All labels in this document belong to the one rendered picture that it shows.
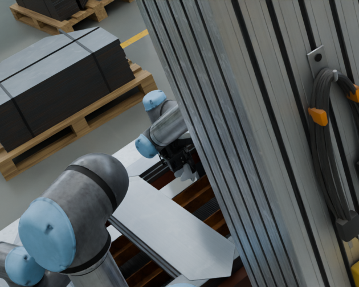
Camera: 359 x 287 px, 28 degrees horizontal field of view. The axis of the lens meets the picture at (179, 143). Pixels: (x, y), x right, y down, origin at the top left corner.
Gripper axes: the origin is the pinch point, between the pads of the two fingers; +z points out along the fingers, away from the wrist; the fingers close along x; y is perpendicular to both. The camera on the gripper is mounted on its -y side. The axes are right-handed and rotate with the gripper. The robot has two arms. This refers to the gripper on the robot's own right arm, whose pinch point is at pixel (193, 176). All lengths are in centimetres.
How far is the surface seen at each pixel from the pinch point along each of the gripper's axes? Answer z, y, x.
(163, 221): 5.8, 17.0, 2.5
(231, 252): 5.7, 11.9, 33.9
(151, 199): 5.8, 13.1, -11.4
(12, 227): 17, 54, -66
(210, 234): 5.7, 11.0, 21.8
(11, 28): 92, -81, -491
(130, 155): 17, -2, -60
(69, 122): 78, -26, -231
